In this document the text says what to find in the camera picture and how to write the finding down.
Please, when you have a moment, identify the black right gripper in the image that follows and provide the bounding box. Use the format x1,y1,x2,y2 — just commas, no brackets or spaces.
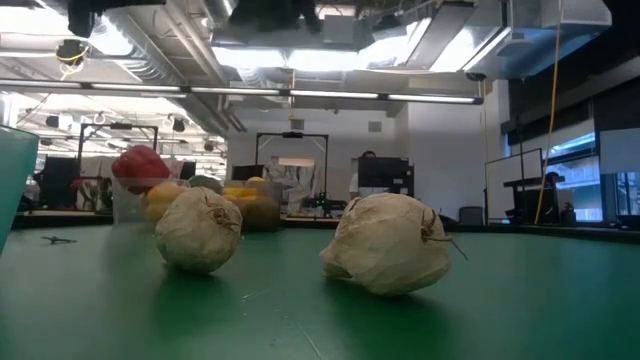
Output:
227,0,323,34

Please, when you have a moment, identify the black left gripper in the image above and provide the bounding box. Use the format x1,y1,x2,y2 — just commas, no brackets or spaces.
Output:
66,0,167,40

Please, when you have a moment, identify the red bell pepper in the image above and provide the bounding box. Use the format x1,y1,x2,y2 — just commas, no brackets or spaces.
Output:
111,144,171,195

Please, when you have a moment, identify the green bell pepper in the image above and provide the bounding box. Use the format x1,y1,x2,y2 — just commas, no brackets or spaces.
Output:
187,174,225,196

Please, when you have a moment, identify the orange-yellow bell pepper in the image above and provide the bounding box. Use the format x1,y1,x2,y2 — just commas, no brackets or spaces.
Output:
144,182,187,206

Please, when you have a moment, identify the long ceiling light bar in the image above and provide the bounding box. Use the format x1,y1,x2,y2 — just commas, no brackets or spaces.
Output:
0,78,485,106

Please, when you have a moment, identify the plastic-covered machine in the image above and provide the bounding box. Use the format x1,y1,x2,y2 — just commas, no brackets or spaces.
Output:
263,157,321,204

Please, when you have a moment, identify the smoky grey plastic bin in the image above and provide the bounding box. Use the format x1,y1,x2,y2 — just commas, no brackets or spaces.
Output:
222,179,282,233

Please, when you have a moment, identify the teal plastic bin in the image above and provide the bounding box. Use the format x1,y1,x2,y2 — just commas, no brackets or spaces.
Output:
0,124,40,254

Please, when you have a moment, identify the clear plastic bin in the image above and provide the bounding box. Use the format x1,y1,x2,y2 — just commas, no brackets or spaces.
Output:
111,175,194,225

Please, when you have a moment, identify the black monitor panel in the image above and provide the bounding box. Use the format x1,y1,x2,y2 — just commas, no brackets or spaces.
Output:
357,156,416,196

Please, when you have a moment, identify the beige garlic bulb with roots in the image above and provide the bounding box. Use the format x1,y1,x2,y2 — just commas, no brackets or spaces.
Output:
319,192,470,297

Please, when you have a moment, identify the black chair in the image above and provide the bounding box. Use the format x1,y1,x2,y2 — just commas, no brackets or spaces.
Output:
458,205,485,226

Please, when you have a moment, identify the framed white board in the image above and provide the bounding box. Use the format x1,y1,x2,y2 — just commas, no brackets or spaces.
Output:
483,147,545,221

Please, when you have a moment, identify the black desk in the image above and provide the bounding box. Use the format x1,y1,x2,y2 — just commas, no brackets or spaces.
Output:
502,174,567,224

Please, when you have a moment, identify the black ceiling device yellow cable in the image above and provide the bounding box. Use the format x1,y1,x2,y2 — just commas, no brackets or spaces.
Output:
53,38,92,67

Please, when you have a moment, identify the round silver ceiling duct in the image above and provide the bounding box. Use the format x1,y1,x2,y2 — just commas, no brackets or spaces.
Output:
42,0,231,136

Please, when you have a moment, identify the black gantry frame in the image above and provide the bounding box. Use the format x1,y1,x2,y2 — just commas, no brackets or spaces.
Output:
76,122,160,179
254,131,330,194

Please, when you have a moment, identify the rectangular silver ceiling duct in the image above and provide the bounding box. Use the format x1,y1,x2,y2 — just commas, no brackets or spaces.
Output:
404,0,614,81

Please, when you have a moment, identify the black aluminium table frame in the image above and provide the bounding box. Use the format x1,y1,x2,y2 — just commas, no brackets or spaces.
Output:
12,212,640,246

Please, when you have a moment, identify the yellow hanging cord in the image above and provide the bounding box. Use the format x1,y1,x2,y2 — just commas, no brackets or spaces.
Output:
533,0,565,225

